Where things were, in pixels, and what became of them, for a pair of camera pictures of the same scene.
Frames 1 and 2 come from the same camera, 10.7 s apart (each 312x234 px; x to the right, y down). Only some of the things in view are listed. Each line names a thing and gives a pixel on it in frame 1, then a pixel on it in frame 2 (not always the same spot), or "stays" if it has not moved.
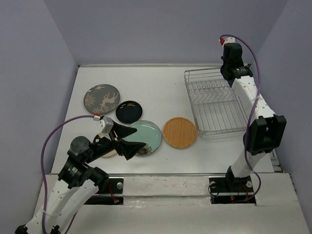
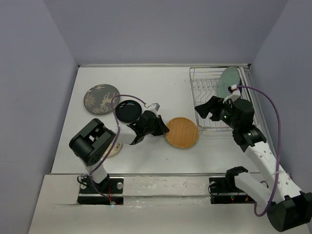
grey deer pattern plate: [101, 99] stays
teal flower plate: [148, 132] -> [229, 76]
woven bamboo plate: [180, 132] stays
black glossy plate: [128, 112] stays
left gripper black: [128, 148] -> [161, 128]
